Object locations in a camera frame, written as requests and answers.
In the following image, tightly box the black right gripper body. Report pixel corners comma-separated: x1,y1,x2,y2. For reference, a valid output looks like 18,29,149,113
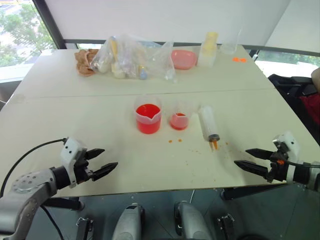
265,142,289,184

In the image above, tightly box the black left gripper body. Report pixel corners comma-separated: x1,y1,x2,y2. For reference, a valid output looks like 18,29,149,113
73,149,95,185

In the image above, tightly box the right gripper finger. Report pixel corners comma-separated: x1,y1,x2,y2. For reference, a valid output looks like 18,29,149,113
245,148,273,161
233,160,271,180

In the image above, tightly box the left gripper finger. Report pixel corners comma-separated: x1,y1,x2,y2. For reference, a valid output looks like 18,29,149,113
90,162,119,182
84,148,106,161

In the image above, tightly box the clear syringe with orange tip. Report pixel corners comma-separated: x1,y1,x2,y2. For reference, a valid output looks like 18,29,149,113
198,104,222,152

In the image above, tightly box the black table support bar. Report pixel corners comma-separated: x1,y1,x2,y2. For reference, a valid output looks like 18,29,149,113
44,196,85,211
220,183,287,201

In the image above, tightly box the black metal clamp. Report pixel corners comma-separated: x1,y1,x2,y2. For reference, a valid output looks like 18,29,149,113
75,216,95,240
216,213,236,240

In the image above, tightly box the silver rounded robot leg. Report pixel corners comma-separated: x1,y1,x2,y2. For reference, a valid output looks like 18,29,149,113
174,200,214,240
111,202,145,240

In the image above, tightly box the large beaker with red liquid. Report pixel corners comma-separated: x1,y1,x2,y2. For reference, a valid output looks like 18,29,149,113
134,95,163,135

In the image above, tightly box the red fabric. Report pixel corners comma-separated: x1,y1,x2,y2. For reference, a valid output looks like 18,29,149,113
299,92,320,126

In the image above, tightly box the black chair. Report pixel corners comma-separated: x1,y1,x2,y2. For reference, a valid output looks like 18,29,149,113
268,73,320,151

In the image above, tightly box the small beaker with red liquid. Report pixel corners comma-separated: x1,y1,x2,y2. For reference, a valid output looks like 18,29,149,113
169,100,192,131

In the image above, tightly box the crumpled brown cloth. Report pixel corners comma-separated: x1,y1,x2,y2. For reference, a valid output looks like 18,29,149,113
74,48,100,77

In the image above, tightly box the person's bare limb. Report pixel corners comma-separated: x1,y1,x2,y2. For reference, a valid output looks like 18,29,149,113
310,66,320,94

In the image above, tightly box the small blue bottle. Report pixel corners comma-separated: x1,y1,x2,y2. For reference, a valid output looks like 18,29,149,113
138,64,149,81

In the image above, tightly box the large clear plastic bag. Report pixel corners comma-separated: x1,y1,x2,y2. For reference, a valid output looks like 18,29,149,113
89,34,152,81

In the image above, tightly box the yellow stick in bag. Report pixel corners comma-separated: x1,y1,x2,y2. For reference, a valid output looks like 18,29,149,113
109,37,120,64

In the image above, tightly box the empty clear glass beaker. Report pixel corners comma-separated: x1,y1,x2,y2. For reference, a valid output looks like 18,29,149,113
219,29,243,56

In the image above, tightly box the small clear plastic bag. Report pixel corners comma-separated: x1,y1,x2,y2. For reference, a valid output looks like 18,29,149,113
149,40,179,84

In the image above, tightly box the clear bottle with yellow contents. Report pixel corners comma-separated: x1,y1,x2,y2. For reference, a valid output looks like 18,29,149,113
197,31,220,69

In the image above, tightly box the pink plastic bowl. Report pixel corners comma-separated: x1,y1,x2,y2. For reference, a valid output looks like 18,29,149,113
170,49,199,71

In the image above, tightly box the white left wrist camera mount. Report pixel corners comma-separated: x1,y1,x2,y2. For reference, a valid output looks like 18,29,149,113
59,136,88,189

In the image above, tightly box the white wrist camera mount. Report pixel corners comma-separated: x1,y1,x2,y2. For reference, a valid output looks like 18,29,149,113
272,130,301,183
59,136,88,189

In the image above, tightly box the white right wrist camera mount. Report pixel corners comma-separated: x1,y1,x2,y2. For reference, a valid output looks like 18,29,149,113
272,130,301,183

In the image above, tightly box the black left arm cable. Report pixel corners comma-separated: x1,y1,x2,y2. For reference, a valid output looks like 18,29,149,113
0,138,68,198

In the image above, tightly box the black window frame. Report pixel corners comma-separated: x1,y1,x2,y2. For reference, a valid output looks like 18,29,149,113
33,0,67,51

